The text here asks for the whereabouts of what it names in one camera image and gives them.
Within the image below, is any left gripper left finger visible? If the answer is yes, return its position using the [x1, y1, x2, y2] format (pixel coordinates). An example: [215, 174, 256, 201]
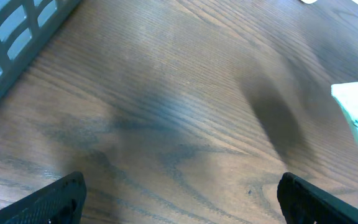
[0, 171, 86, 224]

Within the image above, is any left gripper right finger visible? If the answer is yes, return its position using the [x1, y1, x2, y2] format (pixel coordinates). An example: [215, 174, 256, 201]
[277, 172, 358, 224]

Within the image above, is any white barcode scanner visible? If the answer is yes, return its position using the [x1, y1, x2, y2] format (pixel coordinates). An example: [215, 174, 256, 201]
[300, 0, 317, 4]

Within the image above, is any grey plastic basket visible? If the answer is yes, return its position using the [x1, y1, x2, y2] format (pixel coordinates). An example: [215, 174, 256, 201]
[0, 0, 81, 100]

